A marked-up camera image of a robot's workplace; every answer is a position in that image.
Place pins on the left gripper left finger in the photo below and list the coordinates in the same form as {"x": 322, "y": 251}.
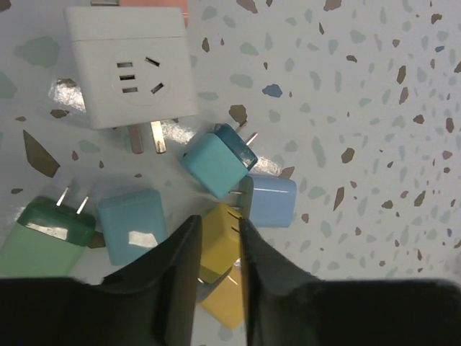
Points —
{"x": 151, "y": 301}

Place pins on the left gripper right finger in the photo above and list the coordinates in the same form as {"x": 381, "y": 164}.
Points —
{"x": 285, "y": 305}

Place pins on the blue plug adapter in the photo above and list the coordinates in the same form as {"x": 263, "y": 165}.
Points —
{"x": 267, "y": 201}

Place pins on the pink plug adapter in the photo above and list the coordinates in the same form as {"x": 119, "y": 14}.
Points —
{"x": 182, "y": 4}

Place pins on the teal plug adapter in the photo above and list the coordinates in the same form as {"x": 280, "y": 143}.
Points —
{"x": 220, "y": 159}

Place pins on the green plug adapter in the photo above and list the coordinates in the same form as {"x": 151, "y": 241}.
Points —
{"x": 48, "y": 239}

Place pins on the white cube socket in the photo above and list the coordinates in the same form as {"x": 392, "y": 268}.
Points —
{"x": 134, "y": 67}

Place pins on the yellow small adapter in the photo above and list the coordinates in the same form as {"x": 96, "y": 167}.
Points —
{"x": 220, "y": 242}

